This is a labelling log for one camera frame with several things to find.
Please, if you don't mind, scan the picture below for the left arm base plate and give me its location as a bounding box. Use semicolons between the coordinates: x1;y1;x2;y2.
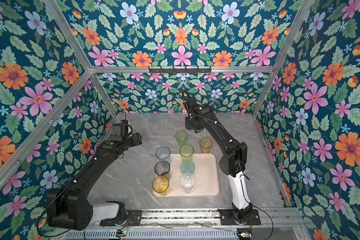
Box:
100;210;143;227

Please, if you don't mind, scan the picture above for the green short glass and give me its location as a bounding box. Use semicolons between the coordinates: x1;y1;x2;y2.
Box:
175;131;188;147

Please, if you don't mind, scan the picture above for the yellow tall glass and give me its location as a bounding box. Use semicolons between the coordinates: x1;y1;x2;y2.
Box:
152;176;170;196

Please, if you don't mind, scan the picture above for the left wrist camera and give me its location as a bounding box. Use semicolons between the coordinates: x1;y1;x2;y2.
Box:
110;120;133;142

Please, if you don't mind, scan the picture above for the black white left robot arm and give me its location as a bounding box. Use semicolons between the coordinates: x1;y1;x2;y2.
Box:
47;133;142;231

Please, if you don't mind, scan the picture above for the white vented cable duct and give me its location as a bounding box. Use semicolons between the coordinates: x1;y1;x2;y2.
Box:
63;228;239;240

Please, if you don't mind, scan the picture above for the yellow short glass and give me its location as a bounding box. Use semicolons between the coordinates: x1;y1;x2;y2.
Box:
199;138;213;154

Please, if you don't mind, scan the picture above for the beige plastic tray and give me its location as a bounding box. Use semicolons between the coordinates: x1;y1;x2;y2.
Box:
152;154;220;198

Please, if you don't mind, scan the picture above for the teal short glass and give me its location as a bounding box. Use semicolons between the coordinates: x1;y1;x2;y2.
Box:
181;161;195;174

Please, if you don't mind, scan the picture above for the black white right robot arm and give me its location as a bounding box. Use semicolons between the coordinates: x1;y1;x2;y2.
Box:
185;104;253;224

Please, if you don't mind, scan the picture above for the metal hook rail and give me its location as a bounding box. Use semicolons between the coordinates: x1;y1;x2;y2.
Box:
148;67;212;74

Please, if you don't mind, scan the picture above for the light green tall glass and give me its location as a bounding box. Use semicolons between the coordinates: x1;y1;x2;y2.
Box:
180;144;194;162

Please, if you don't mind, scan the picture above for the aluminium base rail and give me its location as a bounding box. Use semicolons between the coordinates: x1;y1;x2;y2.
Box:
55;208;307;230

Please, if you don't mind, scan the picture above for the blue tall glass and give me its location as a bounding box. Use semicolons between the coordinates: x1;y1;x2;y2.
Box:
156;146;171;163

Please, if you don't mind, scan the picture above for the grey tall glass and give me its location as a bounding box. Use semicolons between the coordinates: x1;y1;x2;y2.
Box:
154;161;171;179

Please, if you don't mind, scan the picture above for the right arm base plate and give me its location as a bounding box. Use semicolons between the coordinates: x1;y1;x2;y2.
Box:
218;209;261;226

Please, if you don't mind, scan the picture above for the clear short glass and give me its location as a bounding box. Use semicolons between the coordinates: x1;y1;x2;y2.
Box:
179;173;196;193

